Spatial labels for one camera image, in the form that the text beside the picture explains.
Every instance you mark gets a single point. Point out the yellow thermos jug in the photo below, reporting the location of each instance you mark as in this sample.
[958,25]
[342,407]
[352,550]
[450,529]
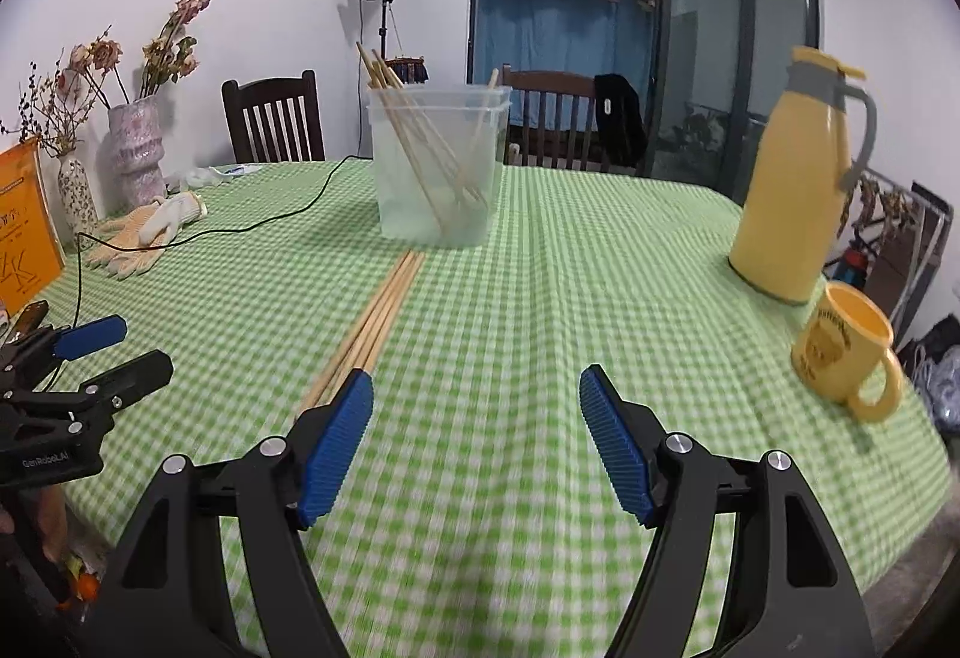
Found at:
[795,178]

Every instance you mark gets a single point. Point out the metal folding rack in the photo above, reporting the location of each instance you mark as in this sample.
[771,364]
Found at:
[877,208]

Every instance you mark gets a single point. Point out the grey crumpled cloth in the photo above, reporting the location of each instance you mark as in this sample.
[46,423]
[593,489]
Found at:
[945,388]

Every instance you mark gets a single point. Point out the dark wooden slatted chair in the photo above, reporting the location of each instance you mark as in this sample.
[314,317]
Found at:
[270,118]

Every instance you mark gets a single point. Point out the person's left hand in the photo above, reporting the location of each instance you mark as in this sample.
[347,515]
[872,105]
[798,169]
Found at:
[45,515]

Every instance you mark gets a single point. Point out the bunch of wooden chopsticks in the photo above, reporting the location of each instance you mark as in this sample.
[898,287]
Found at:
[379,76]

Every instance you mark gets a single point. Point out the white crumpled cloth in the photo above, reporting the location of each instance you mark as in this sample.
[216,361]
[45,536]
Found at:
[210,175]

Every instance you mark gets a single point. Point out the translucent plastic container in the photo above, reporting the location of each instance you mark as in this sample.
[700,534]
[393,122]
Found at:
[420,178]

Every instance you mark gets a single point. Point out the orange book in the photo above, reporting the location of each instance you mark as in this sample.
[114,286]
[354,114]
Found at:
[22,223]

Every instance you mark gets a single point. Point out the dark framed sliding glass door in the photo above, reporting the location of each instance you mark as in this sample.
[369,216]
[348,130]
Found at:
[705,27]

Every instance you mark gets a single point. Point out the green checked tablecloth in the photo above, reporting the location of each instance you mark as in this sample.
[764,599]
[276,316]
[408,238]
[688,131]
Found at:
[525,313]

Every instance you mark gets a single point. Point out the blue curtain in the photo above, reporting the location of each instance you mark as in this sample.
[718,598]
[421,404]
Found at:
[525,27]

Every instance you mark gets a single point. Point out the white work glove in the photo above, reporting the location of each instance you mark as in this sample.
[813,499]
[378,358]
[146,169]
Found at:
[176,211]

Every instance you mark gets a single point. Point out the dark wooden chair with jacket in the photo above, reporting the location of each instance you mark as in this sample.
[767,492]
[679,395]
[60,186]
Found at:
[547,118]

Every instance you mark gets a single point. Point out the black bag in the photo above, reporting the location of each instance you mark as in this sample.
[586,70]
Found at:
[937,343]

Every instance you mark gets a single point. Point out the yellowish work glove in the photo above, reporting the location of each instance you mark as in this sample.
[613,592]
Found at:
[120,247]

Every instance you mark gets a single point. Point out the black jacket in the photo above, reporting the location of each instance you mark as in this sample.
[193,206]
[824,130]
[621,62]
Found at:
[619,114]

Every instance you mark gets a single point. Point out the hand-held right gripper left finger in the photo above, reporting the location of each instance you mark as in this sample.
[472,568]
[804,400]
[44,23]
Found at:
[337,448]

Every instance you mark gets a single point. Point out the dried twig bouquet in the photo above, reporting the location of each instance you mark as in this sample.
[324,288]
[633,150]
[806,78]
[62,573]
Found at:
[56,118]

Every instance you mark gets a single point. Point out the pink speckled vase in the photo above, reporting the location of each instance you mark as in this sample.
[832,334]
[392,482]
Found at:
[139,148]

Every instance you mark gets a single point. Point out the small orange object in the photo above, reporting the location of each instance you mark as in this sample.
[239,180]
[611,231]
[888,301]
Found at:
[82,583]

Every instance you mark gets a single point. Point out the yellow bear mug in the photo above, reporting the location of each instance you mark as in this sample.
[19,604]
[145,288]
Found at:
[840,343]

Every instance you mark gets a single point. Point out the pile of wooden chopsticks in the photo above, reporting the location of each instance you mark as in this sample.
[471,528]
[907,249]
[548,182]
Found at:
[379,320]

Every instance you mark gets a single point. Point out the dried rose bouquet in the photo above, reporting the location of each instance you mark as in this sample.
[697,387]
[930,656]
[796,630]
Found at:
[161,57]

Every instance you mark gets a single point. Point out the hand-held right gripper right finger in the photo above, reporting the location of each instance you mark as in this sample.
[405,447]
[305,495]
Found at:
[619,448]

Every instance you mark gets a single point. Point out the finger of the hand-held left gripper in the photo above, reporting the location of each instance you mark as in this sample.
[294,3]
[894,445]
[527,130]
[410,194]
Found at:
[135,373]
[90,335]

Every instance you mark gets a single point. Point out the small floral vase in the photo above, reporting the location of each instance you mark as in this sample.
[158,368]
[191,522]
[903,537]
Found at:
[75,193]

